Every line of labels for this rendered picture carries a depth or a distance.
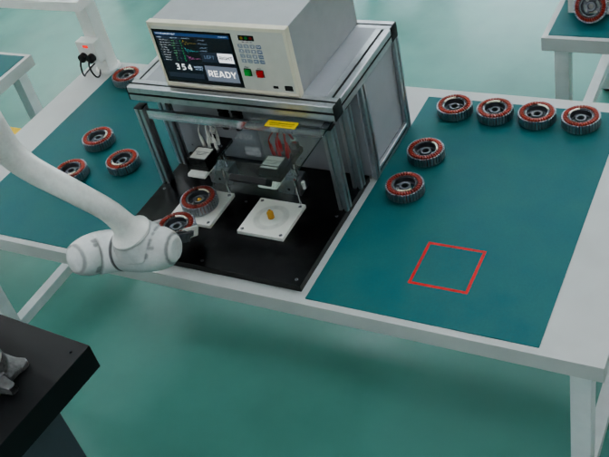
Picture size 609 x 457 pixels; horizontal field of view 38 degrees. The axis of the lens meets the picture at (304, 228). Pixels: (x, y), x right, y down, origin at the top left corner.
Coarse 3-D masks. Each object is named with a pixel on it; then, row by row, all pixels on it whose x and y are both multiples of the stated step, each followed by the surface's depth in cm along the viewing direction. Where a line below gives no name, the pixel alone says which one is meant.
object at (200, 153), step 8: (224, 144) 266; (192, 152) 262; (200, 152) 261; (208, 152) 261; (216, 152) 262; (192, 160) 260; (200, 160) 259; (208, 160) 260; (216, 160) 262; (192, 168) 262; (200, 168) 261; (208, 168) 260; (192, 176) 261; (200, 176) 260
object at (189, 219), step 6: (168, 216) 254; (174, 216) 253; (180, 216) 253; (186, 216) 252; (192, 216) 252; (162, 222) 252; (168, 222) 253; (174, 222) 254; (180, 222) 254; (186, 222) 253; (192, 222) 249; (174, 228) 250; (180, 228) 250
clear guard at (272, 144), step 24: (264, 120) 241; (288, 120) 239; (312, 120) 236; (240, 144) 234; (264, 144) 232; (288, 144) 230; (312, 144) 228; (216, 168) 232; (240, 168) 228; (264, 168) 225; (288, 168) 222; (240, 192) 228; (264, 192) 225; (288, 192) 222
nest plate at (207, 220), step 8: (224, 192) 268; (224, 200) 265; (176, 208) 267; (216, 208) 263; (224, 208) 263; (200, 216) 262; (208, 216) 261; (216, 216) 260; (200, 224) 259; (208, 224) 258
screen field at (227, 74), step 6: (210, 66) 243; (216, 66) 242; (210, 72) 245; (216, 72) 244; (222, 72) 243; (228, 72) 242; (234, 72) 241; (210, 78) 246; (216, 78) 245; (222, 78) 244; (228, 78) 243; (234, 78) 242
